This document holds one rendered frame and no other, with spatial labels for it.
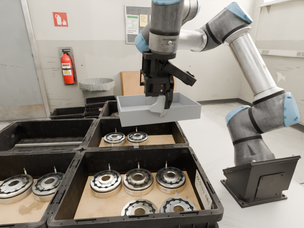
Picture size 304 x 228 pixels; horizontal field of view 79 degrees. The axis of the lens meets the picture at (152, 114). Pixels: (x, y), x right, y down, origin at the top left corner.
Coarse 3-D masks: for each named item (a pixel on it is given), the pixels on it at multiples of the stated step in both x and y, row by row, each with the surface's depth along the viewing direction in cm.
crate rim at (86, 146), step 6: (96, 120) 92; (96, 126) 85; (90, 132) 80; (180, 132) 80; (90, 138) 74; (186, 138) 74; (162, 144) 70; (168, 144) 70; (174, 144) 70; (180, 144) 70; (186, 144) 70
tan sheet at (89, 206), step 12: (84, 192) 61; (120, 192) 61; (156, 192) 61; (180, 192) 61; (192, 192) 61; (84, 204) 56; (96, 204) 56; (108, 204) 56; (120, 204) 56; (156, 204) 56; (84, 216) 53; (96, 216) 53; (108, 216) 53
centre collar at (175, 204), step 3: (171, 204) 52; (174, 204) 52; (177, 204) 52; (180, 204) 52; (183, 204) 52; (171, 207) 51; (174, 207) 52; (183, 207) 51; (186, 207) 51; (171, 210) 50; (186, 210) 50
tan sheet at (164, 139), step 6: (102, 138) 95; (126, 138) 95; (150, 138) 95; (156, 138) 95; (162, 138) 95; (168, 138) 95; (102, 144) 89; (126, 144) 89; (150, 144) 89; (156, 144) 89
